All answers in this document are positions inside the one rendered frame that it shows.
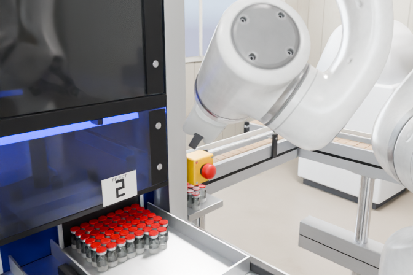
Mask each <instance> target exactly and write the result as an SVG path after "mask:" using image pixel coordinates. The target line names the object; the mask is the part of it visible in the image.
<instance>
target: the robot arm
mask: <svg viewBox="0 0 413 275"><path fill-rule="evenodd" d="M335 1H336V4H337V6H338V9H339V13H340V18H341V22H342V38H341V43H340V47H339V51H338V53H337V55H336V57H335V59H334V61H333V62H332V63H331V65H330V67H329V68H328V69H327V70H326V71H325V72H322V71H320V70H318V69H316V68H315V67H313V66H312V65H311V64H309V63H308V62H307V61H308V58H309V55H310V35H309V31H308V29H307V27H306V24H305V23H304V21H303V19H302V17H301V16H300V15H299V14H298V13H297V12H296V11H295V10H294V9H293V8H292V7H291V6H290V5H289V4H287V3H285V2H283V1H281V0H238V1H236V2H234V3H233V4H232V5H230V6H229V7H228V8H227V9H226V10H225V12H224V13H223V14H222V16H221V18H220V20H219V22H218V25H217V27H216V30H215V32H214V34H213V37H212V39H211V42H210V44H209V47H208V50H207V51H206V54H205V57H204V59H203V61H202V64H201V67H200V69H199V72H198V74H197V77H196V79H195V82H194V96H195V100H196V102H195V104H194V106H193V108H192V110H191V112H190V113H189V115H188V117H187V119H186V121H185V122H184V125H183V131H184V132H185V133H187V134H188V135H194V137H193V138H192V140H191V142H190V143H189V145H188V146H189V147H191V148H193V149H194V150H195V149H196V148H197V146H198V145H199V143H200V141H202V139H203V142H204V143H205V144H211V143H212V142H213V141H214V140H215V139H216V138H217V137H218V136H219V135H220V134H221V132H222V131H223V130H224V129H225V128H226V126H227V125H228V124H234V123H240V122H242V121H244V120H246V119H248V118H249V117H252V118H254V119H256V120H257V121H259V122H261V123H262V124H264V125H265V126H267V127H268V128H270V129H271V130H273V131H274V132H276V133H277V134H279V135H280V136H281V137H283V138H285V139H286V140H287V141H289V142H290V143H292V144H294V145H296V146H298V147H299V148H302V149H304V150H309V151H314V150H318V149H321V148H323V147H325V146H326V145H328V144H329V143H330V142H332V141H333V140H334V138H335V137H336V136H337V135H338V134H339V133H340V131H341V130H342V129H344V128H345V126H346V124H347V123H348V121H349V120H350V119H351V118H352V116H353V115H354V113H355V112H356V111H357V110H358V108H359V107H360V106H361V104H362V103H363V101H364V100H365V99H366V97H367V96H368V94H369V93H370V91H371V90H372V88H373V87H374V85H375V84H376V82H377V80H378V79H379V77H380V75H381V73H382V71H383V69H384V67H385V64H386V62H387V59H388V56H389V53H390V49H391V43H392V39H393V26H394V15H393V0H335ZM371 144H372V150H373V152H374V155H375V157H376V160H377V161H378V163H379V165H381V167H382V168H383V169H384V171H385V172H386V173H387V174H388V175H390V176H391V177H392V178H394V180H396V181H397V182H399V183H400V184H401V185H403V186H404V187H406V188H407V189H408V190H409V191H411V192H412V193H413V70H412V71H411V72H410V73H409V74H408V75H407V76H406V77H405V78H404V80H403V81H402V82H401V83H400V84H399V85H398V86H397V88H396V89H395V90H394V92H393V93H392V94H391V95H390V96H389V98H388V99H387V100H386V102H385V103H384V105H383V106H382V108H381V110H380V111H379V113H378V115H377V117H376V120H375V122H374V125H373V128H372V134H371ZM378 275H413V226H408V227H404V228H402V229H399V230H398V231H396V232H394V233H393V234H392V235H391V236H390V237H389V238H388V239H387V241H386V242H385V244H384V246H383V249H382V254H381V257H380V264H379V273H378Z"/></svg>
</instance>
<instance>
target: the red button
mask: <svg viewBox="0 0 413 275"><path fill-rule="evenodd" d="M215 175H216V167H215V166H214V165H212V164H210V163H207V164H205V165H204V167H203V168H202V177H203V178H206V179H208V180H210V179H212V178H214V176H215Z"/></svg>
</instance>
